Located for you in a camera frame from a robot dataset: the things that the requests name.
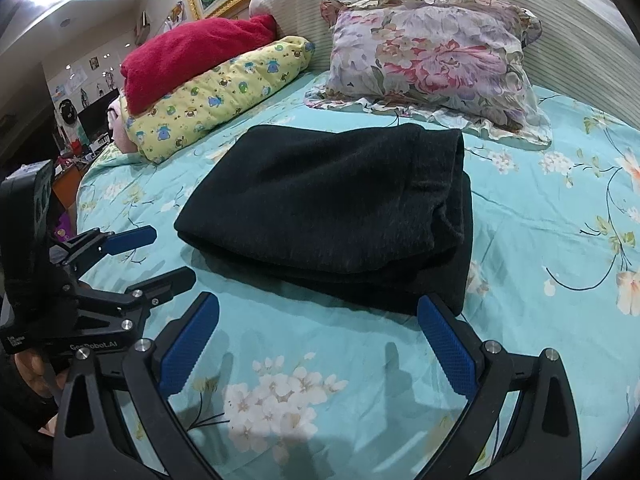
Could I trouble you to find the orange wooden desk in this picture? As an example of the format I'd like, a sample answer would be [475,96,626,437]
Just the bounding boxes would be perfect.
[51,162,89,212]

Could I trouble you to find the yellow printed pillow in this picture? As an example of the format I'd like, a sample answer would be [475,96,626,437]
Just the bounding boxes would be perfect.
[120,36,317,165]

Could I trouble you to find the teal floral bed sheet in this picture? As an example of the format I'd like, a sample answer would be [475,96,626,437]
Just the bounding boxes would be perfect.
[75,67,640,480]

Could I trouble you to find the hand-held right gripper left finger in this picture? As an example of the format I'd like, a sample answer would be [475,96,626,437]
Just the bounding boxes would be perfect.
[52,291,221,480]

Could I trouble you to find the floral ruffled pillow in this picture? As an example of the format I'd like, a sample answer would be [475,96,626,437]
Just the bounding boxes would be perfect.
[304,0,554,149]

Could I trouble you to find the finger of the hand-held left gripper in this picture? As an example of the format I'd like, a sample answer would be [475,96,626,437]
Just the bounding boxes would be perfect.
[120,266,198,322]
[50,225,159,273]

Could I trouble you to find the beige padded headboard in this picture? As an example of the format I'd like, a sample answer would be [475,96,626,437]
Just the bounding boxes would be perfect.
[248,0,640,127]

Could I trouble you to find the pink cloth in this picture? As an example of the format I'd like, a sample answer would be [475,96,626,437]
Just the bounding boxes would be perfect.
[106,95,139,156]

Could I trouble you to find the red fleece blanket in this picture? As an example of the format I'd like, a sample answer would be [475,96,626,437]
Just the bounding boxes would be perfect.
[121,14,279,115]

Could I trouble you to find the black monitor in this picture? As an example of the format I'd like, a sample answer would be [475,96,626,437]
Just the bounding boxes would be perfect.
[77,88,121,144]

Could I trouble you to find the person's left hand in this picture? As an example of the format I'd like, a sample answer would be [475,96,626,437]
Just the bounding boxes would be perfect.
[12,347,68,402]

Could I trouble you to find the black pants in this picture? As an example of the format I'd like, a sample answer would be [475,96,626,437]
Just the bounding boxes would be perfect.
[173,122,475,317]

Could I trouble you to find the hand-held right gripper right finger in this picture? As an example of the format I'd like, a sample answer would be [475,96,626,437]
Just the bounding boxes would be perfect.
[416,294,583,480]

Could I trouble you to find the person's left forearm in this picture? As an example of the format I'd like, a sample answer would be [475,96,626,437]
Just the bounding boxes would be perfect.
[0,355,62,480]

